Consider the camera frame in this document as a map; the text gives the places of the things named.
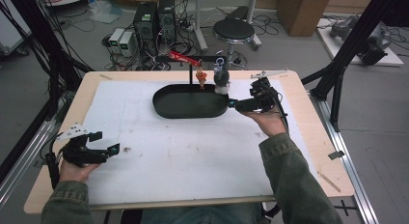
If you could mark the grey equipment case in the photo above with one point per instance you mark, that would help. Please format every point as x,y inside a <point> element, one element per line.
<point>11,27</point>

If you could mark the person's right hand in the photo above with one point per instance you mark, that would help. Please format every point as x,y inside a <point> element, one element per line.
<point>268,122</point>

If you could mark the grey robot device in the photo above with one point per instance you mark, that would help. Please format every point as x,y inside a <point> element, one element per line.
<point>373,40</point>

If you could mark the thin wooden stick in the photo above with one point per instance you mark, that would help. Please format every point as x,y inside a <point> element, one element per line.
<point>328,181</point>

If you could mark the brown cardboard box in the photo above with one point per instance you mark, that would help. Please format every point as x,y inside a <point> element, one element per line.
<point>304,11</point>

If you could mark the black metal frame strut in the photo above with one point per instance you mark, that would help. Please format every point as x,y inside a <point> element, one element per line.
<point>38,34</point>
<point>350,47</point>

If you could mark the white table mat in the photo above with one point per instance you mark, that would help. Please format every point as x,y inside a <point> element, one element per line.
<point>180,159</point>

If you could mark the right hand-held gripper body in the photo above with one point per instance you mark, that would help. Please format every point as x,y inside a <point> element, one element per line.
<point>268,100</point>

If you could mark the black oval tray hanger stand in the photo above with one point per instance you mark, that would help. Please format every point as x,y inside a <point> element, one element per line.
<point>189,103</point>

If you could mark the clear plastic bag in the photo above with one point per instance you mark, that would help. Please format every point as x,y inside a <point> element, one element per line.
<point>104,11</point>

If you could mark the black computer tower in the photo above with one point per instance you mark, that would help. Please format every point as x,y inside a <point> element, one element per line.
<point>145,24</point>
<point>166,19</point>

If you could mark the white floor board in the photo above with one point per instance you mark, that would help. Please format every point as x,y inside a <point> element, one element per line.
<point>331,43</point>

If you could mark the aluminium rail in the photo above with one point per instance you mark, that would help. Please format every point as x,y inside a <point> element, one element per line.
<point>347,166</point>
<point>22,166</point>

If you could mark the black tape cross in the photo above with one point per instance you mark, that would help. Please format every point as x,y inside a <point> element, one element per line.
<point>344,208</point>

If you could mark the black padded bench seat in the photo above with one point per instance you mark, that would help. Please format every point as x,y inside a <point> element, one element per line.
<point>238,12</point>

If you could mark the person's left hand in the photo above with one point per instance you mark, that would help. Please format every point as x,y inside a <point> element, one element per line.
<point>75,172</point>

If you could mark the white power supply unit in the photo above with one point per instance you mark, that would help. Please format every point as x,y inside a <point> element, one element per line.
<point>116,37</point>
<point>127,43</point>

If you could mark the round black stool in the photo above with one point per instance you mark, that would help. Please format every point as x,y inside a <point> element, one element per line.
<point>233,30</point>

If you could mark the white desk leg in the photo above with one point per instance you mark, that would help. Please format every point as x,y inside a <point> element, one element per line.
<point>200,24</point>
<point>254,24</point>

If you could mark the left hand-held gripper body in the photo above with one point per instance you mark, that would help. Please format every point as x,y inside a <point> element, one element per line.
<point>80,154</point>

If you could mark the black tape piece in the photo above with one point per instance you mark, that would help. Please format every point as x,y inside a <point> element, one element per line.
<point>336,155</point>

